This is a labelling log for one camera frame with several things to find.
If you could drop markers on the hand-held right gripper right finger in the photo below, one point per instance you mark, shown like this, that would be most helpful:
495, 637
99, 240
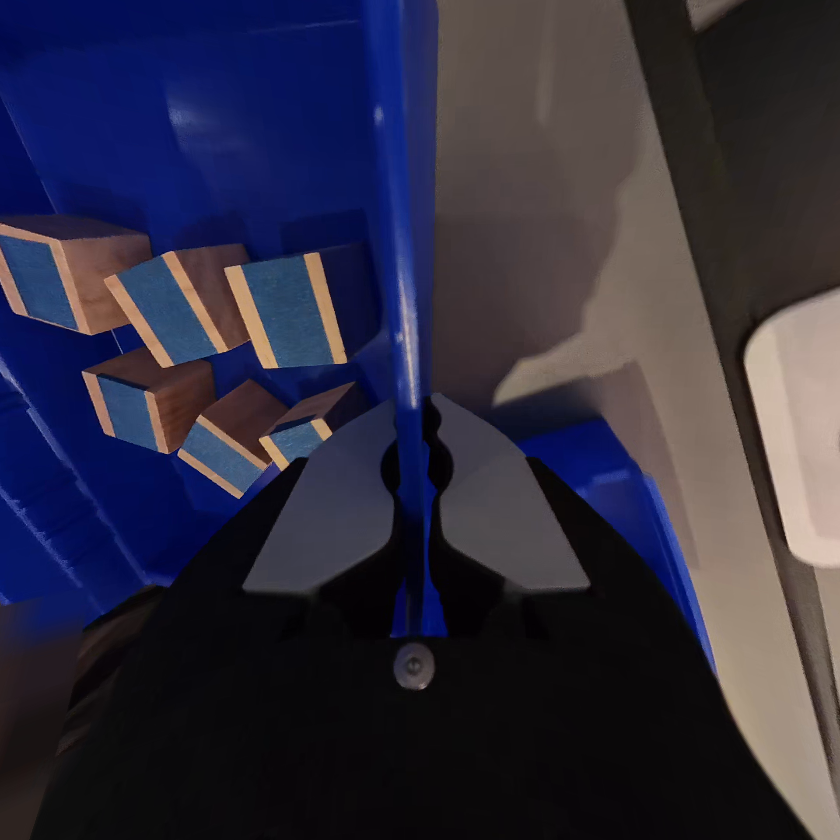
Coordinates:
499, 518

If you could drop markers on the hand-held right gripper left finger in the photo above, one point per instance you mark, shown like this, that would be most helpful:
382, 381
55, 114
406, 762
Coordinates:
328, 518

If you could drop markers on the blue plastic bin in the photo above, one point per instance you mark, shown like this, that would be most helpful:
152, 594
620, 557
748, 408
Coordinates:
197, 131
610, 485

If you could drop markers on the pile of striped wooden cubes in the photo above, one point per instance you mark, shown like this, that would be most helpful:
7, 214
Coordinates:
282, 315

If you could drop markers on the white board stand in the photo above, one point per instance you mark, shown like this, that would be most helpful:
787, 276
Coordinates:
800, 426

